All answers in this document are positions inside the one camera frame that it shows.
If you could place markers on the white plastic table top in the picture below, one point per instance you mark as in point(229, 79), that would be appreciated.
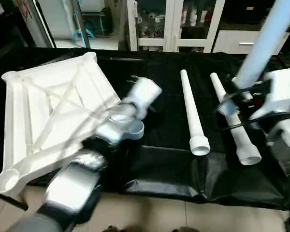
point(43, 116)

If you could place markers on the white plastic table leg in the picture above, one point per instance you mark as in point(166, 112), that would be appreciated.
point(244, 94)
point(234, 130)
point(261, 43)
point(192, 113)

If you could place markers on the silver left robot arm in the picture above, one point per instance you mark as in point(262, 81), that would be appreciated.
point(87, 169)

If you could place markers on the black table mat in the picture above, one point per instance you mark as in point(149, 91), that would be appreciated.
point(164, 174)

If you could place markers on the white glass door cabinet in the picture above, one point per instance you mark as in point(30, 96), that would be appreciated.
point(174, 21)

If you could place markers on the white drawer unit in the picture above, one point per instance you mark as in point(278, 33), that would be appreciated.
point(246, 42)

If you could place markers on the black metal workbench leg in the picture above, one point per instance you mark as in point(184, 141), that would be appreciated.
point(9, 198)

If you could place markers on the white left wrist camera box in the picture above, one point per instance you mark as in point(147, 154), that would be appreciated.
point(144, 94)

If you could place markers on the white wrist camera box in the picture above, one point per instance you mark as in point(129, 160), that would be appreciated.
point(144, 94)
point(280, 92)

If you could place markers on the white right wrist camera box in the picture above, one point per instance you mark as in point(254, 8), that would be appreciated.
point(280, 92)

